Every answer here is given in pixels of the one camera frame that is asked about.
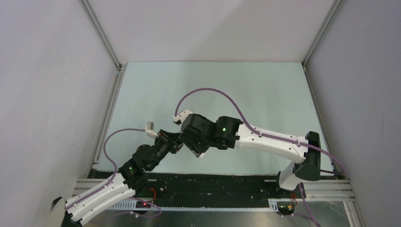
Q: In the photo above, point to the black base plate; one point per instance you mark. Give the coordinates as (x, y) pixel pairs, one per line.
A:
(213, 191)

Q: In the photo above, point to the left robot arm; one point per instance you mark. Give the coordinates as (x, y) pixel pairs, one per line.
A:
(122, 184)

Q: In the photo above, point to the aluminium frame rail front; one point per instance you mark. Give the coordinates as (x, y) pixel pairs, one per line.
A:
(325, 189)

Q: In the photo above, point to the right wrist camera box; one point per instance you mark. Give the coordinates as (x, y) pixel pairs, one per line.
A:
(180, 117)

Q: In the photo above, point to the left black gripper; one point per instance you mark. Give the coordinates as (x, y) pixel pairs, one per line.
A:
(171, 140)

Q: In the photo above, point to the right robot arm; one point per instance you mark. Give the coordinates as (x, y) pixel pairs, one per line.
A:
(302, 151)

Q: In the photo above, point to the controller board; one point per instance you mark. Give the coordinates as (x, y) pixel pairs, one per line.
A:
(143, 205)
(287, 210)

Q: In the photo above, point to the white remote control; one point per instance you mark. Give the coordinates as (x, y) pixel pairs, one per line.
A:
(201, 155)

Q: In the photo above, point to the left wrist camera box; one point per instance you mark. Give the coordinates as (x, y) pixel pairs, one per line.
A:
(149, 130)

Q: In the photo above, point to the aluminium frame post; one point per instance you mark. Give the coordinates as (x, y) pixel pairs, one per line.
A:
(325, 26)
(117, 79)

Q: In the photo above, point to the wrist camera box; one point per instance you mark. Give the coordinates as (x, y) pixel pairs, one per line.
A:
(149, 130)
(180, 117)

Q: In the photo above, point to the right aluminium frame post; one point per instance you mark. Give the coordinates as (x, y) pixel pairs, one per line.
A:
(325, 26)

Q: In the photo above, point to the left aluminium frame post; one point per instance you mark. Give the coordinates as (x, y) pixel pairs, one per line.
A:
(117, 79)

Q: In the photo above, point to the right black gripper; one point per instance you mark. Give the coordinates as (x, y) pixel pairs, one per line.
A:
(189, 141)

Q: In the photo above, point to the left controller board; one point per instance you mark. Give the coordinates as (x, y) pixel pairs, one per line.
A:
(143, 205)

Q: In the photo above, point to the right controller board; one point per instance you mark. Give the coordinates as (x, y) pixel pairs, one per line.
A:
(287, 210)

